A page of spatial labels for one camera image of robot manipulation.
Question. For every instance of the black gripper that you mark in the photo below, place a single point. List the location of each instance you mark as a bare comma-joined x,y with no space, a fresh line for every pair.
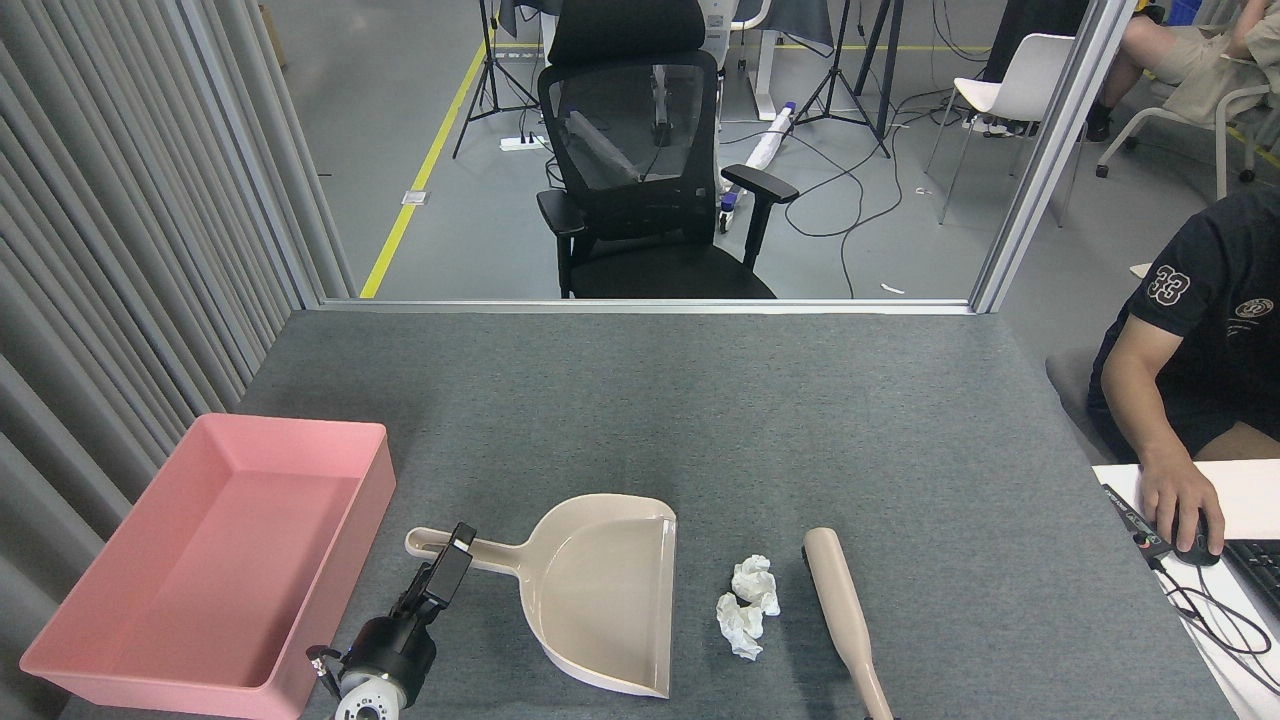
395,650

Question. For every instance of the beige plastic dustpan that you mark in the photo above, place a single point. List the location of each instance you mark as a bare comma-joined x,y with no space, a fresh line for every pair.
600,600

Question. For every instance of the white paper ball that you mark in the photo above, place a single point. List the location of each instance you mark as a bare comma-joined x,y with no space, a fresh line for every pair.
740,625
755,580

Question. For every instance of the beige hand brush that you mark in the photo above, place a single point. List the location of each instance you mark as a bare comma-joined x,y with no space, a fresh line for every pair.
835,590

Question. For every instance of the black computer mouse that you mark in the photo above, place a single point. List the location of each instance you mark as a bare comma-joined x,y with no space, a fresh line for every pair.
1200,555

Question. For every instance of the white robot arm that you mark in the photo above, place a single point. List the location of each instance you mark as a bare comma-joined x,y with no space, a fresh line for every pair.
365,700

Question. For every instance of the person's right forearm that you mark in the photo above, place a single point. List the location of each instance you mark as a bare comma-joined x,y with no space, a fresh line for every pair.
1140,410

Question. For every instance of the pink plastic bin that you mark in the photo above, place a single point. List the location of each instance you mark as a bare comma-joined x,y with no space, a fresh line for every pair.
200,560

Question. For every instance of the person's right hand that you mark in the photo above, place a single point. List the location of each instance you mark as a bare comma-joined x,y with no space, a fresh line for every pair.
1175,500

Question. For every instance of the white power strip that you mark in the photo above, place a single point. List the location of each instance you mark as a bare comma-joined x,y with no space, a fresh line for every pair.
522,143

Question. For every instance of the black mesh office chair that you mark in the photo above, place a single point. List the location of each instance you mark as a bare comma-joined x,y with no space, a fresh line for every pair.
650,130

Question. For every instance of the black tripod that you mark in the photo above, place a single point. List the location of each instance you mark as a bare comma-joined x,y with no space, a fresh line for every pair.
489,60
887,70

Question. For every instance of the white rolled sheet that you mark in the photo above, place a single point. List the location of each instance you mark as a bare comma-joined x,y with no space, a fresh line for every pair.
770,140

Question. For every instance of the white stand on wheels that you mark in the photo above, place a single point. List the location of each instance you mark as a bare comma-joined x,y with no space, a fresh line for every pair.
765,60

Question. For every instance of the grey upholstered chair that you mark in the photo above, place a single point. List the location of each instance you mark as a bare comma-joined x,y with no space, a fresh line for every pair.
1070,385

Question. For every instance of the black control box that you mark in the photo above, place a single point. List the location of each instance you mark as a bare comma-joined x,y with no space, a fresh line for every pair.
1130,515

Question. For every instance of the white plastic chair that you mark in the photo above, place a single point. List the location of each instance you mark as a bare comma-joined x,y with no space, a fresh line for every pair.
1020,80

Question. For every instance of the white desk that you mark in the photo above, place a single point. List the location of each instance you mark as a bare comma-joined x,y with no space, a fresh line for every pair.
1250,500

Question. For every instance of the black keyboard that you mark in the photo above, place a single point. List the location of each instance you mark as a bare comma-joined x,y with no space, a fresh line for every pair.
1255,575

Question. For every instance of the person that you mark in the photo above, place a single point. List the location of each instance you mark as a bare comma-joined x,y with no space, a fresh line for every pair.
1220,320
1190,60

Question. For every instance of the silver aluminium post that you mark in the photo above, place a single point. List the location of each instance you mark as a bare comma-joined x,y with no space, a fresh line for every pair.
1050,150

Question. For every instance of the white frame armchair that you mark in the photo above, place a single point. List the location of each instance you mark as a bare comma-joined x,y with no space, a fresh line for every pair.
1222,150

